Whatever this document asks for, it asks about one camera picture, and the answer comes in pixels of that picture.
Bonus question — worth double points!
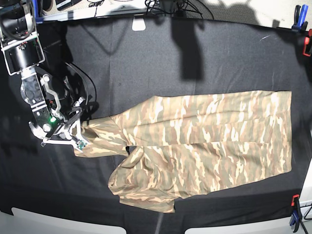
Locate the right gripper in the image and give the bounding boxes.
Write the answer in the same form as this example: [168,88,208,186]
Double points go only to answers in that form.
[43,114,83,141]

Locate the camouflage t-shirt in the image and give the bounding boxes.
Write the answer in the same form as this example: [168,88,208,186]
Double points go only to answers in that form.
[75,90,292,213]

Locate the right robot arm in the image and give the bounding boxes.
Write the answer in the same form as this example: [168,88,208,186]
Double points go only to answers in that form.
[0,0,89,148]

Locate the black table cloth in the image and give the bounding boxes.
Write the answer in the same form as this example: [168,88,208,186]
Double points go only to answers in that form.
[0,18,312,234]

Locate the white tape patch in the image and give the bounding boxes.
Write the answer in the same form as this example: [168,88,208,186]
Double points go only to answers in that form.
[132,15,146,32]

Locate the orange clamp bottom right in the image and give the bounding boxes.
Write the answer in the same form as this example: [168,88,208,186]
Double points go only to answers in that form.
[290,195,302,233]

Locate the orange clamp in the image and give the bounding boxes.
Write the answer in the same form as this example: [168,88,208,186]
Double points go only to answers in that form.
[303,29,312,57]
[290,195,302,233]

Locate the blue clamp top right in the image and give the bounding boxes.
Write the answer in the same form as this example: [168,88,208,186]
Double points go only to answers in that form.
[292,4,309,32]

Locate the orange clamp top right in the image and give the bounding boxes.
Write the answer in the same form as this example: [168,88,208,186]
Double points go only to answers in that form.
[303,29,312,57]

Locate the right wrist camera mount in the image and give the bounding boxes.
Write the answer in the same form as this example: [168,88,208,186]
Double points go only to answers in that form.
[41,97,90,153]

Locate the black cables on desk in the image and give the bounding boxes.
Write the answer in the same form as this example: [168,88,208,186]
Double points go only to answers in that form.
[143,0,215,20]

